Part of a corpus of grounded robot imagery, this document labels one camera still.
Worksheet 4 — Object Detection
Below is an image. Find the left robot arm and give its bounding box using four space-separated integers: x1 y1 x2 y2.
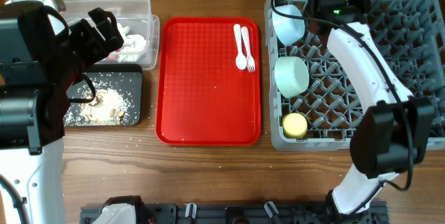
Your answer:
1 0 124 223

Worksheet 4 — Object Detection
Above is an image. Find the red snack wrapper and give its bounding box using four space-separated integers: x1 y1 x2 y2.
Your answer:
105 54 119 61

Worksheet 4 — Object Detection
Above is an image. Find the white plastic fork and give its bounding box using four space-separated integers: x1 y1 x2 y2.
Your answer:
241 26 256 72

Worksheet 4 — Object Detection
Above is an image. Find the clear plastic waste bin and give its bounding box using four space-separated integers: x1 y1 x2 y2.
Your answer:
62 0 160 70

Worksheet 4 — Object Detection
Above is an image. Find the red serving tray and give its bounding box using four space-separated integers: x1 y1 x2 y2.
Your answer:
155 17 261 146

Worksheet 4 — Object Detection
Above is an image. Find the yellow plastic cup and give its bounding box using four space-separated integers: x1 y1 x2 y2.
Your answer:
282 113 308 138

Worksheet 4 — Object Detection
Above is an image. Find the white plastic spoon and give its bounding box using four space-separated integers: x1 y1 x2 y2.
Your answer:
234 24 247 70

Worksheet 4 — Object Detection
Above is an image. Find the food scraps pile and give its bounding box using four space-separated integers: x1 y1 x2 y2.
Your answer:
64 79 140 127

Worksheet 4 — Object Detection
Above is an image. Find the light blue bowl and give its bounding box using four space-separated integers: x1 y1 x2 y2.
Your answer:
272 4 305 46

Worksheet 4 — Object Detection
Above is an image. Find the mint green bowl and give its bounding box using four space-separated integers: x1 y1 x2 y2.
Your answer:
274 56 309 99

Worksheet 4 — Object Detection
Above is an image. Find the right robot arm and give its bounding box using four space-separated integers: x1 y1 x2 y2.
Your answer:
305 0 435 222

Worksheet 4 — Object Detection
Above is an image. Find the grey dishwasher rack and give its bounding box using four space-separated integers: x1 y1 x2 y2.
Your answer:
264 0 444 152

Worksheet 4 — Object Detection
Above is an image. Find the black waste tray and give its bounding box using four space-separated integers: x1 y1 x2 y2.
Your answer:
64 64 143 127

